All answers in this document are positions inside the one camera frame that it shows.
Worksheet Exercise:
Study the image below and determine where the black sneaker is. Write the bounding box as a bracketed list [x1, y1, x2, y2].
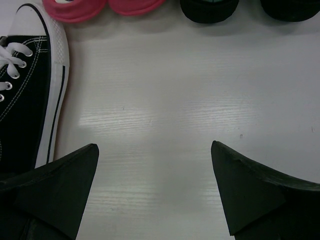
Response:
[0, 3, 70, 174]

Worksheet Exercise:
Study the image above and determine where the pink patterned sandal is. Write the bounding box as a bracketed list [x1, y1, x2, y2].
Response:
[108, 0, 165, 16]
[42, 0, 108, 23]

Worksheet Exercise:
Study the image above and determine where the dark green shoe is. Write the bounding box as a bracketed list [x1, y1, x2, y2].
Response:
[260, 0, 320, 23]
[180, 0, 239, 24]

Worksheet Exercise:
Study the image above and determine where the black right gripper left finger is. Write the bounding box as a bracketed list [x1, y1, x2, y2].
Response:
[0, 143, 99, 240]

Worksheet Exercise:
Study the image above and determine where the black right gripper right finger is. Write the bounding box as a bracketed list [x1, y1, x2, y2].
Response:
[211, 141, 320, 240]

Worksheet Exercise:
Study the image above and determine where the left dark green shoe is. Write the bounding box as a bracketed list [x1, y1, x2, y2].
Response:
[180, 0, 239, 24]

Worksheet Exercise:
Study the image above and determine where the right dark green shoe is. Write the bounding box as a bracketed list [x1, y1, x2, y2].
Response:
[260, 0, 320, 23]

